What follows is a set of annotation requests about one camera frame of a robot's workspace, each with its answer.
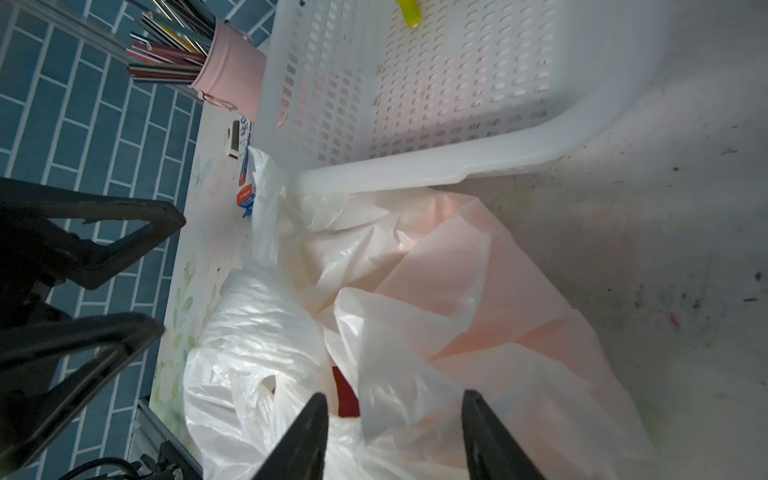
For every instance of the colored pencils bundle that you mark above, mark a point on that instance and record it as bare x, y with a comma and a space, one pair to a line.
175, 41

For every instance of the white plastic basket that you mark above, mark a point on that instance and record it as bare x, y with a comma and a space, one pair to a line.
354, 100

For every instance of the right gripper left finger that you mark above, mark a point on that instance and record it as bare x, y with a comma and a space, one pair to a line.
300, 453

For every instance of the white plastic bag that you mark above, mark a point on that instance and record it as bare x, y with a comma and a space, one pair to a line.
416, 296

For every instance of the pink pencil cup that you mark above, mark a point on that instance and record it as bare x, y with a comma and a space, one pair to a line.
232, 75

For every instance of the pink dragon fruit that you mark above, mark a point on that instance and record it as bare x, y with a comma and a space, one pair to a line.
348, 403

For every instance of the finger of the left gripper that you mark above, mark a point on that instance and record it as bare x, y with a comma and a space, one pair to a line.
51, 370
35, 249

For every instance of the yellow banana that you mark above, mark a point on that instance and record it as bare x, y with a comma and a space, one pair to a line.
411, 12

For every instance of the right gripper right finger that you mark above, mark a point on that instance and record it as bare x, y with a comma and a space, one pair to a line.
491, 451

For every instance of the toothpaste box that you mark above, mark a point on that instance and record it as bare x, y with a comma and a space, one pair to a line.
246, 190

